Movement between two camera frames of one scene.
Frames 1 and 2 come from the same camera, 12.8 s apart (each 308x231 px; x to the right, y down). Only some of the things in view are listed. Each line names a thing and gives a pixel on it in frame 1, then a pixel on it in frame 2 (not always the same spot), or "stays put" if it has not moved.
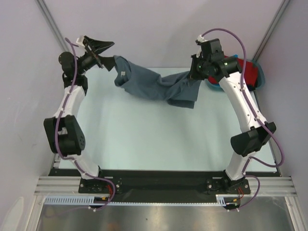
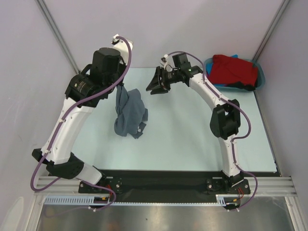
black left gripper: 95,46 → 121,64
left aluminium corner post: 43,6 stays put
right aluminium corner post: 283,5 stays put
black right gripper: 193,73 → 155,82
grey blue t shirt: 179,89 → 131,112
